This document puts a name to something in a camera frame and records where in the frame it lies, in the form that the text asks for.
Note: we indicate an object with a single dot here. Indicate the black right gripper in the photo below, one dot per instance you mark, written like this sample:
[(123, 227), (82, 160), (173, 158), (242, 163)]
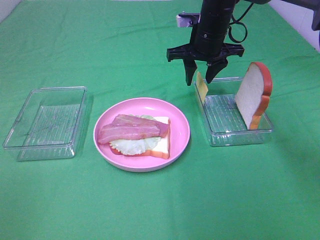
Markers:
[(205, 47)]

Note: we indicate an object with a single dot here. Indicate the yellow cheese slice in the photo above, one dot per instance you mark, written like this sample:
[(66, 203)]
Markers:
[(201, 87)]

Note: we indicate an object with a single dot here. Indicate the bread slice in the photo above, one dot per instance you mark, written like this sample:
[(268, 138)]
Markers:
[(253, 95), (158, 147)]

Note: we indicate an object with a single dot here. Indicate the curved bacon strip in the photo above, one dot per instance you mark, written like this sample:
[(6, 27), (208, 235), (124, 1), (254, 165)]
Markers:
[(127, 131)]

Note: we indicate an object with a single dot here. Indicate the straight bacon strip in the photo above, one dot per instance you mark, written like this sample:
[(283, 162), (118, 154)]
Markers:
[(122, 119)]

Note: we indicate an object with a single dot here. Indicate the green lettuce leaf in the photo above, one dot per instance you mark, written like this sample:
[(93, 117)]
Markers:
[(137, 134)]

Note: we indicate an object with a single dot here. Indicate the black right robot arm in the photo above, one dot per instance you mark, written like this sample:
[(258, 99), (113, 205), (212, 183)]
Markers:
[(216, 17)]

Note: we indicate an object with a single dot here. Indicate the clear right plastic tray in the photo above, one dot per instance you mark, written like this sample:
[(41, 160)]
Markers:
[(223, 123)]

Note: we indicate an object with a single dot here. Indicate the clear plastic tray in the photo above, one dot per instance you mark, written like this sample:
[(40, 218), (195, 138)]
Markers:
[(49, 124), (223, 123)]

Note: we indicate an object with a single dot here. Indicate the pink plate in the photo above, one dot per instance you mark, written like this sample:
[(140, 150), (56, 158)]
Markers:
[(179, 133)]

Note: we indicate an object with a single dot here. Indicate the clear left plastic tray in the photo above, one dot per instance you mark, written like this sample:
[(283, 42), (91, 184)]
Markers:
[(49, 124)]

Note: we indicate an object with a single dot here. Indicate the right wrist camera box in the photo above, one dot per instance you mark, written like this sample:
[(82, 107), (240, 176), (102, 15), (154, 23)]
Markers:
[(185, 20)]

